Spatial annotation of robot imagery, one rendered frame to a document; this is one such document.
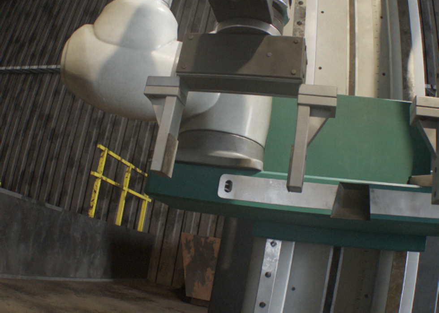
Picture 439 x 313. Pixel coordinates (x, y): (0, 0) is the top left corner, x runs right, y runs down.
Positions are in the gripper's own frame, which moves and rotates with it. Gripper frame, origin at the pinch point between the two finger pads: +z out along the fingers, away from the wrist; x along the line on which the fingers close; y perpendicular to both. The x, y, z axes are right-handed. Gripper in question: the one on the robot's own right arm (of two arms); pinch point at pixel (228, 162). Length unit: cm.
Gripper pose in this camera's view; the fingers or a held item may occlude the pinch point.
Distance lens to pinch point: 39.3
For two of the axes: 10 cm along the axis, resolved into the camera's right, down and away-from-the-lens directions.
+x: -9.6, -0.9, 2.8
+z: -1.7, 9.5, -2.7
